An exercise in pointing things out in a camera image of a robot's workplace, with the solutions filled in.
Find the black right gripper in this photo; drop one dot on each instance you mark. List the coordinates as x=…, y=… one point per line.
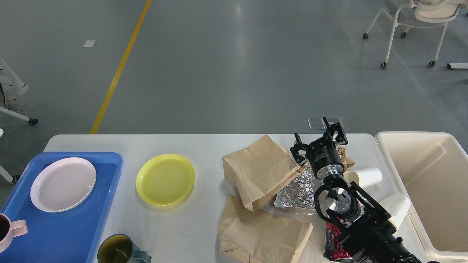
x=324, y=162

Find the teal green mug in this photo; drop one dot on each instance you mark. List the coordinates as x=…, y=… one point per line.
x=120, y=248

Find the pink mug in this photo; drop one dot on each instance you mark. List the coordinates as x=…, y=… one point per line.
x=9, y=230

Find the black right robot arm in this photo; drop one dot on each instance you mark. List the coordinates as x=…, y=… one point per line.
x=366, y=231

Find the metal floor socket plate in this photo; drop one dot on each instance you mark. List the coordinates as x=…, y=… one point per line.
x=320, y=124

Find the crumpled brown paper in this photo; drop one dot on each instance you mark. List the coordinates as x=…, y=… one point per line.
x=347, y=161

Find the crumpled aluminium foil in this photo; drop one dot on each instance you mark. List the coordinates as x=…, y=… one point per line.
x=299, y=193

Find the upper white paper cup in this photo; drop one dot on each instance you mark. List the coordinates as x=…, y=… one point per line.
x=365, y=177

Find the white paper cup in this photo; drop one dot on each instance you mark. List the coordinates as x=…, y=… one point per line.
x=365, y=177
x=397, y=205

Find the upper brown paper bag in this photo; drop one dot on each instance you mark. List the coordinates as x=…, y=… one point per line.
x=259, y=171

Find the brown paper bag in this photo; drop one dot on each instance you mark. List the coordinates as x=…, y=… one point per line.
x=259, y=171
x=260, y=237

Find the lower white paper cup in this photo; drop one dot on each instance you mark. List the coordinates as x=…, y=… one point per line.
x=397, y=205

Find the red foil snack wrapper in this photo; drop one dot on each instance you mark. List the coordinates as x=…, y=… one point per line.
x=333, y=250

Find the lower brown paper bag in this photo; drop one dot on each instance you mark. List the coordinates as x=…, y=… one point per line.
x=260, y=237

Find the beige plastic bin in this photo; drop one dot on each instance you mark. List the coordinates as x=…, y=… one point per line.
x=431, y=169

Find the white bar on floor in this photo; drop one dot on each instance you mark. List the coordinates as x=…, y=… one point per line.
x=453, y=66

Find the yellow plastic plate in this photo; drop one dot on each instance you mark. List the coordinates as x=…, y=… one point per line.
x=165, y=179

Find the white rolling chair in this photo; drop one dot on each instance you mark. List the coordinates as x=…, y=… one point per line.
x=422, y=14

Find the pink plate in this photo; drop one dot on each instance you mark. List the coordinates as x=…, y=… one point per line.
x=63, y=185

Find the blue plastic tray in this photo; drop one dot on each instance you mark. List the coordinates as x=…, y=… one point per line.
x=71, y=236

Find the white chair leg with caster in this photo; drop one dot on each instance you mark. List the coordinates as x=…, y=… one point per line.
x=31, y=121

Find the white polka-dot cloth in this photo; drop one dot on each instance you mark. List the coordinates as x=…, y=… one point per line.
x=12, y=87

